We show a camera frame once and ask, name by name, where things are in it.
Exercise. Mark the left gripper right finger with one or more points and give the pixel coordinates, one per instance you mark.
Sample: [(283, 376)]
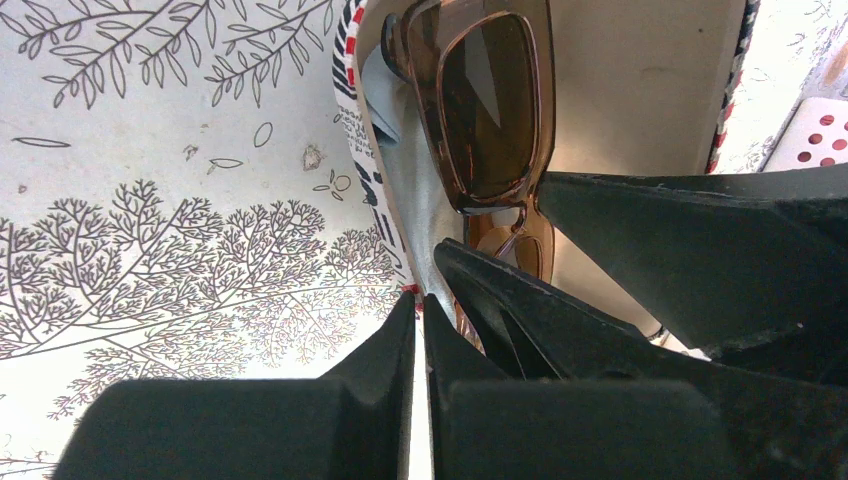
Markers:
[(487, 425)]

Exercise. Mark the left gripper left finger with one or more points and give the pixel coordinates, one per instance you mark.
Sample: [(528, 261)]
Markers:
[(346, 424)]

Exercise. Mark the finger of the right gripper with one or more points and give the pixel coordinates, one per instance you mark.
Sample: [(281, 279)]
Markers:
[(750, 269), (777, 428)]

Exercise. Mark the flag pattern glasses case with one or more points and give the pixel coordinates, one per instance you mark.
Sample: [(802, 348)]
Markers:
[(639, 87)]

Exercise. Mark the small light blue cloth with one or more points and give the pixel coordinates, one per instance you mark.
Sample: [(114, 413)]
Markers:
[(419, 195)]

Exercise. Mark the brown sunglasses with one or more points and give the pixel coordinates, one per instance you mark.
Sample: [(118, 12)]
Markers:
[(483, 76)]

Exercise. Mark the white storage bin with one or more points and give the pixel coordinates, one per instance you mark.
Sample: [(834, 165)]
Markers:
[(816, 136)]

